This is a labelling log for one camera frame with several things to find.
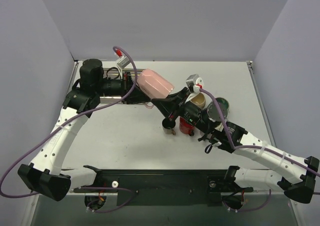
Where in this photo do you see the red mug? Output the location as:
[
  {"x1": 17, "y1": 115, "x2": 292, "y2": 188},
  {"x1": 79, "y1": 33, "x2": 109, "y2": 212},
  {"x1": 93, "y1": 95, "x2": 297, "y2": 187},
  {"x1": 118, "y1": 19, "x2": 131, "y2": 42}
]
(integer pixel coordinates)
[{"x1": 179, "y1": 117, "x2": 195, "y2": 137}]

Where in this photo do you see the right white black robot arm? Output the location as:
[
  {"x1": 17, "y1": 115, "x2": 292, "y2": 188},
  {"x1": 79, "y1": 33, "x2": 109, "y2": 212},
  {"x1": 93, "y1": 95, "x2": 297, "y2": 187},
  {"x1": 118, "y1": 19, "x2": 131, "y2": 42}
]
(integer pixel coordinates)
[{"x1": 151, "y1": 88, "x2": 320, "y2": 204}]

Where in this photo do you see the aluminium rail frame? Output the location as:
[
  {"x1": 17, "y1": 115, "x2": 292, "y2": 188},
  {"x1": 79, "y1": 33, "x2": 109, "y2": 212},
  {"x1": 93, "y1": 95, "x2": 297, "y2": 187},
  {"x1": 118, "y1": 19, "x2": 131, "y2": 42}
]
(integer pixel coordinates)
[{"x1": 30, "y1": 173, "x2": 300, "y2": 196}]

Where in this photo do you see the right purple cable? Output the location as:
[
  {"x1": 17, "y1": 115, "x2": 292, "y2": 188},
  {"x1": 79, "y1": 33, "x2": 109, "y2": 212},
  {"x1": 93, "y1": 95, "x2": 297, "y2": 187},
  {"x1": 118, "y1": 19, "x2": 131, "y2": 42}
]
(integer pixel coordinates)
[{"x1": 199, "y1": 88, "x2": 320, "y2": 213}]

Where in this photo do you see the steel tray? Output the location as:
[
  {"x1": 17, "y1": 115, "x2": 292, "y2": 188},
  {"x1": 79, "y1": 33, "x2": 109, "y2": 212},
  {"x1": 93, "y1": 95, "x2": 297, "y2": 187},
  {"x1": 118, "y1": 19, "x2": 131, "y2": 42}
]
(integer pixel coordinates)
[{"x1": 100, "y1": 67, "x2": 143, "y2": 104}]

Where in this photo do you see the brown patterned mug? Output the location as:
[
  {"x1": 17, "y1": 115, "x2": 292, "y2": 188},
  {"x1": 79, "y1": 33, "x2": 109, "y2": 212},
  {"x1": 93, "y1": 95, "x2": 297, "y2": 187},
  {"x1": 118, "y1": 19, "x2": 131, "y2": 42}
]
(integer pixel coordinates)
[{"x1": 162, "y1": 118, "x2": 176, "y2": 136}]

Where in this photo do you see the pink mug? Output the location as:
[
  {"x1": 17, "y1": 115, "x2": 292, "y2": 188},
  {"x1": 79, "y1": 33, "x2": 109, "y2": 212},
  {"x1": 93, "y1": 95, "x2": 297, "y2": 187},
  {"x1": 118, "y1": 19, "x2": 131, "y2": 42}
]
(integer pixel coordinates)
[{"x1": 137, "y1": 68, "x2": 175, "y2": 99}]

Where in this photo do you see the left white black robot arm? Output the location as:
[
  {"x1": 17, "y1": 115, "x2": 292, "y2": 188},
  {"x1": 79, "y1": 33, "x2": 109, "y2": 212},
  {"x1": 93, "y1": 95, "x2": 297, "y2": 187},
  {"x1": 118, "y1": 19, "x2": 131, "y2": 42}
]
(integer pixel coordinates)
[{"x1": 17, "y1": 58, "x2": 151, "y2": 202}]

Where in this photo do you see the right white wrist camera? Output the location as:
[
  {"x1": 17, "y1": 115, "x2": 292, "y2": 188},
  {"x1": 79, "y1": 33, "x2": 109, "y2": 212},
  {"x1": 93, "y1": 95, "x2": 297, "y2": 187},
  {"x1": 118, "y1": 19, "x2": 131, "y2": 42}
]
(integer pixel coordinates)
[{"x1": 185, "y1": 74, "x2": 204, "y2": 102}]

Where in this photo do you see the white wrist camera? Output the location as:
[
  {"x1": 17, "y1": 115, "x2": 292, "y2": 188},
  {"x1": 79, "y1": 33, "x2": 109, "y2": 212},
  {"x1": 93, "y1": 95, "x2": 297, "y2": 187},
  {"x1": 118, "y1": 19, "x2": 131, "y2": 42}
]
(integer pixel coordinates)
[
  {"x1": 116, "y1": 56, "x2": 131, "y2": 71},
  {"x1": 185, "y1": 74, "x2": 204, "y2": 102}
]

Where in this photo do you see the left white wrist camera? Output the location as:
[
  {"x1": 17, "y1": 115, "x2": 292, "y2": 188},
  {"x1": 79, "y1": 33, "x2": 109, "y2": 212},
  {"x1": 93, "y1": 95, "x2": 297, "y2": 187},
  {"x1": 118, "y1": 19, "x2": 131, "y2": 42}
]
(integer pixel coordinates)
[{"x1": 116, "y1": 56, "x2": 131, "y2": 71}]

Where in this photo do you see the beige mug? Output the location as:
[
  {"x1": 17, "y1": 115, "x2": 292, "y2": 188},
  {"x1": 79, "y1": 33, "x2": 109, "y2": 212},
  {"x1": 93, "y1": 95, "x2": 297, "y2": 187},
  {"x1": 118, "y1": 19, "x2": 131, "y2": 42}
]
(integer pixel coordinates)
[{"x1": 190, "y1": 93, "x2": 206, "y2": 109}]

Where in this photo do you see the green mug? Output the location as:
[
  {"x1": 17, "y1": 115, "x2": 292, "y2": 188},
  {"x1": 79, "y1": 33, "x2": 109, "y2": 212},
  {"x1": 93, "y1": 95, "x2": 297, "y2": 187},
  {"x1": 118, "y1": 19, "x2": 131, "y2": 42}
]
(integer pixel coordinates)
[{"x1": 215, "y1": 97, "x2": 230, "y2": 113}]

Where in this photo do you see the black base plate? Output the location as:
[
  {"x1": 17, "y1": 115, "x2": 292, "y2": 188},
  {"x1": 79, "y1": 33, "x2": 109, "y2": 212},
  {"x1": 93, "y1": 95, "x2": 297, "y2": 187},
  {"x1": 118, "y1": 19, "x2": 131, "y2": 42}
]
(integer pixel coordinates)
[{"x1": 74, "y1": 169, "x2": 253, "y2": 206}]

